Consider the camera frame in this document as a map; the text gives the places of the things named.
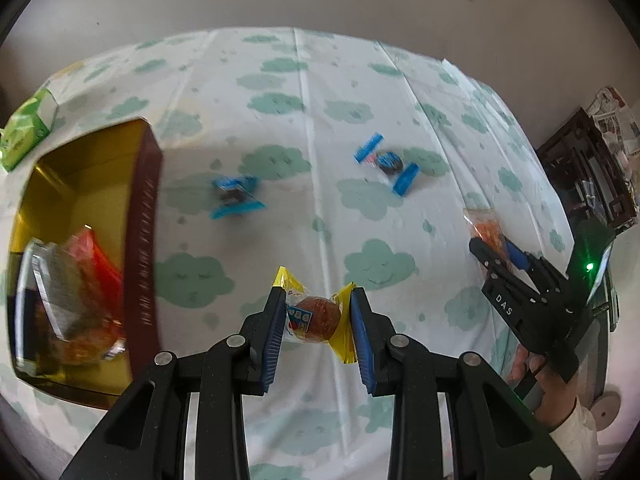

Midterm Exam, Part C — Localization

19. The person's right forearm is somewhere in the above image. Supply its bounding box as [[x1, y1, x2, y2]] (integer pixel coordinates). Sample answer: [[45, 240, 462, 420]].
[[547, 395, 601, 467]]

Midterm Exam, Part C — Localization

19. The orange snack packet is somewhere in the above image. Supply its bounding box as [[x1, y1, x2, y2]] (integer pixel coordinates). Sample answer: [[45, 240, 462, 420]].
[[47, 320, 128, 366]]

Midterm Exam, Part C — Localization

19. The yellow round snack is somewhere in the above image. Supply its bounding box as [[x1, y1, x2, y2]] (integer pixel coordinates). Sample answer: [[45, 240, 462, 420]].
[[272, 266, 358, 365]]

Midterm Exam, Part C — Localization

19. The newspaper pile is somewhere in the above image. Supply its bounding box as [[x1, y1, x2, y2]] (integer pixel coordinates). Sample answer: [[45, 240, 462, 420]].
[[587, 86, 640, 161]]

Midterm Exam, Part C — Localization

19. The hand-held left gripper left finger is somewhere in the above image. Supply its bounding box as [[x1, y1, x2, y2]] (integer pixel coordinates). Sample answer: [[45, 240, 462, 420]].
[[59, 284, 287, 480]]

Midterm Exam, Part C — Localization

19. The gold rectangular tin box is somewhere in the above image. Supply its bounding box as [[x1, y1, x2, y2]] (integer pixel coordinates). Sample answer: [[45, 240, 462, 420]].
[[7, 117, 165, 411]]

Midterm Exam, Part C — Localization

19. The blue wrapped cookie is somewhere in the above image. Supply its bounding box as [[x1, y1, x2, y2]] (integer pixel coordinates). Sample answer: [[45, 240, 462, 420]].
[[354, 132, 420, 197], [210, 174, 266, 221]]

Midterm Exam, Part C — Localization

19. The red snack packet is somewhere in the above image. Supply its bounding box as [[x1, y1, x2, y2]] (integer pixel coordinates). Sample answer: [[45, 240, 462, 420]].
[[65, 227, 126, 311]]

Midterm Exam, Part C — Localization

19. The white round object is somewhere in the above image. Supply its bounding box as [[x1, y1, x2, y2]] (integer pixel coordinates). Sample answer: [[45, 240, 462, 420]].
[[592, 391, 623, 428]]

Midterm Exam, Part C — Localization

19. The person's right hand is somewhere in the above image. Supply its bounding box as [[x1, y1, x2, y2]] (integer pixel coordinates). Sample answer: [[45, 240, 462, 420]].
[[509, 345, 580, 432]]

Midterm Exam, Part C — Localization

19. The small clear orange packet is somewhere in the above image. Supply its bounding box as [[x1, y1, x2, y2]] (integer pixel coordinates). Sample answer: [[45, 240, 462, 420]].
[[462, 207, 507, 257]]

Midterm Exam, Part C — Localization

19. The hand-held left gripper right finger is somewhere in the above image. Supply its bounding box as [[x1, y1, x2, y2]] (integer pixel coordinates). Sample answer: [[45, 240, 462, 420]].
[[349, 287, 583, 480]]

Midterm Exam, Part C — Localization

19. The grey snack packet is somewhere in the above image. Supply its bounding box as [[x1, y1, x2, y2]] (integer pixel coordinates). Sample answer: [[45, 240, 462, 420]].
[[22, 240, 88, 341]]

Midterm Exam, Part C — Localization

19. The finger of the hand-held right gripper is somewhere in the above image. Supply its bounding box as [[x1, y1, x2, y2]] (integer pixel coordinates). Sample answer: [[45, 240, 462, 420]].
[[469, 237, 508, 281], [502, 240, 545, 277]]

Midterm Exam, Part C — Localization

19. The dark wooden cabinet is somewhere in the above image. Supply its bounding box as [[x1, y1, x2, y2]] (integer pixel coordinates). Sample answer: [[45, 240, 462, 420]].
[[535, 107, 640, 233]]

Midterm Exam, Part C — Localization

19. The green tissue pack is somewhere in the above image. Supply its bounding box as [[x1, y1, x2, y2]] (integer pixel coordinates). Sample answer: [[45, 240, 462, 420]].
[[0, 87, 62, 173]]

